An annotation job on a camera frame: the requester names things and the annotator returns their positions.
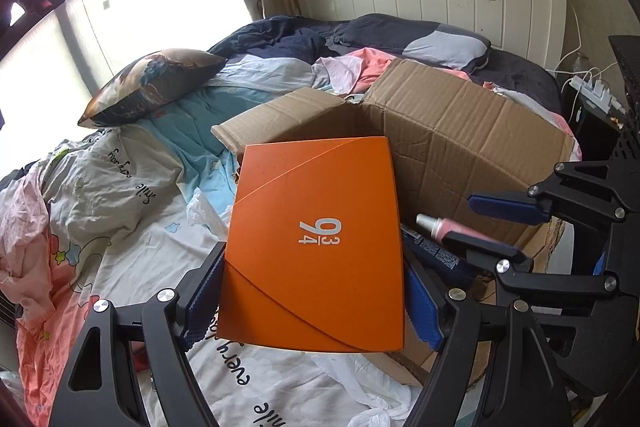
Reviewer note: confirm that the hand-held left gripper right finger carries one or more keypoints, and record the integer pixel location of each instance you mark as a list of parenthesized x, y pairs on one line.
[(422, 312)]

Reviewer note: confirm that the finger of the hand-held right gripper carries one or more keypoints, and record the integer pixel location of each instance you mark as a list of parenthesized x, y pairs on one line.
[(505, 206), (487, 247)]

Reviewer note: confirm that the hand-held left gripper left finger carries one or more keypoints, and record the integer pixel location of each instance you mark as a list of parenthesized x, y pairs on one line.
[(205, 297)]

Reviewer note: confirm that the pink tube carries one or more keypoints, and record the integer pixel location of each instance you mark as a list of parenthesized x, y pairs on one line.
[(442, 229)]

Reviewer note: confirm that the dark blue bottle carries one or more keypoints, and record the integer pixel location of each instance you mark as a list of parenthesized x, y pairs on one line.
[(435, 259)]

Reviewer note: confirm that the cardboard box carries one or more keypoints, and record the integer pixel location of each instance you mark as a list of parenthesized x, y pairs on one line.
[(450, 132)]

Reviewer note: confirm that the orange box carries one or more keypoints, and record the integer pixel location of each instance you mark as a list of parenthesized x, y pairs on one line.
[(310, 227)]

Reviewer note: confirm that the dark nightstand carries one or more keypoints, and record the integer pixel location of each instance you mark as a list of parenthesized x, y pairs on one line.
[(585, 132)]

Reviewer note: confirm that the dark grey bed sheet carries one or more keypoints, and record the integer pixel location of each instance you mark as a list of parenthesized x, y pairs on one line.
[(525, 77)]

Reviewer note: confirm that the printed duvet cover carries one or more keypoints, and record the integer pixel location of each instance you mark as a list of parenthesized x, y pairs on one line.
[(100, 207)]

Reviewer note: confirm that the white power strip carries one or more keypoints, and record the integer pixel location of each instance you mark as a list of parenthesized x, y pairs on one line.
[(595, 89)]

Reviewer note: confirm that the pink garment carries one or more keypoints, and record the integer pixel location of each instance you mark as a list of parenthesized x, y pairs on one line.
[(370, 59)]

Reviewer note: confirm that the pink sheet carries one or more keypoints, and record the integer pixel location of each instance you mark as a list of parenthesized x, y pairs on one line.
[(27, 202)]

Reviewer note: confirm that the printed pillow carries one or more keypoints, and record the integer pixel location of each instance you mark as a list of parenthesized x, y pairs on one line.
[(150, 87)]

